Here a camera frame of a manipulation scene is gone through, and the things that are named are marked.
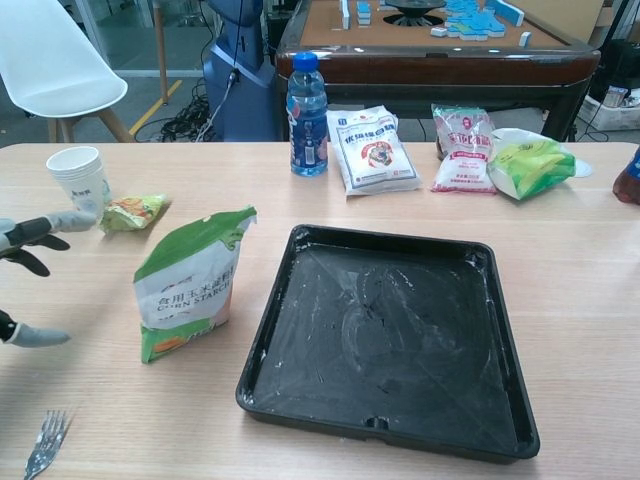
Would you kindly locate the white bag pink print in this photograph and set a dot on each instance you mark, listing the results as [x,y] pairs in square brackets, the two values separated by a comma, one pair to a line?
[462,160]

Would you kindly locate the metal fork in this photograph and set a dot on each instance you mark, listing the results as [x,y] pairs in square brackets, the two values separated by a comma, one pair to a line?
[47,440]

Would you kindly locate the white sugar bag blue print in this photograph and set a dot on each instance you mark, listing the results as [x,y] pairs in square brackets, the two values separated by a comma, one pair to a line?
[370,155]

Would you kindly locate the small green snack packet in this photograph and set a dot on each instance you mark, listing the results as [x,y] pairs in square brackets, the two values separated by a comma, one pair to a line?
[132,212]

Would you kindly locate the white paper cup stack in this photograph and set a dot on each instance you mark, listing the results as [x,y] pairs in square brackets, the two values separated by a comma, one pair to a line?
[75,175]

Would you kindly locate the single blue mahjong tile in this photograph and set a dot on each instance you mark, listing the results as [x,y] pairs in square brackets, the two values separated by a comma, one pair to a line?
[525,38]

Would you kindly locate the blue drink bottle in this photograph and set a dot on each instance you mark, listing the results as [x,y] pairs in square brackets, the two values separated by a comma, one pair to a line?
[306,130]

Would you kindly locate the white chair wooden legs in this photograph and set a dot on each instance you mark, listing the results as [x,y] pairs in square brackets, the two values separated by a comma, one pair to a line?
[50,60]

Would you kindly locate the green corn starch bag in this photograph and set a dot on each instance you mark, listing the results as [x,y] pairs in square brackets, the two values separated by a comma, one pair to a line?
[190,295]

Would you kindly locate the blue mahjong tile pile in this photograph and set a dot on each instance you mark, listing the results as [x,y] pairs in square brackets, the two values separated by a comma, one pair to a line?
[475,20]

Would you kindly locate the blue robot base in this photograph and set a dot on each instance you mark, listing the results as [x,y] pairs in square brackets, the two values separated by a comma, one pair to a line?
[235,90]

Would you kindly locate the dark tea bottle blue cap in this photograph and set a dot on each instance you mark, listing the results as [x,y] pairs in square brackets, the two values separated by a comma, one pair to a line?
[630,182]

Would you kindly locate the brown mahjong table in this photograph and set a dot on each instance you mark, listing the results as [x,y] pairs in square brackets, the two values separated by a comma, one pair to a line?
[425,60]

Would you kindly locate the white storage box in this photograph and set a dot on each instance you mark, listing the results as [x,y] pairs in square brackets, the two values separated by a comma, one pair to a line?
[612,107]

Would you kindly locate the black baking tray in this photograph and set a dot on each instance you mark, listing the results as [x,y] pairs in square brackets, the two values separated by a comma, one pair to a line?
[380,325]

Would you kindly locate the black mahjong table dome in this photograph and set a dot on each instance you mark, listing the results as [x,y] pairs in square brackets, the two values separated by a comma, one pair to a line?
[412,10]

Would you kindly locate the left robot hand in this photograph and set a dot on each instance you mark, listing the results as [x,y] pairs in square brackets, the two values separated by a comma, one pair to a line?
[30,230]

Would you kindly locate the green and white bag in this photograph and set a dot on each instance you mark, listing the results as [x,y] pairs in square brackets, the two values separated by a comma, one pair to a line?
[530,165]

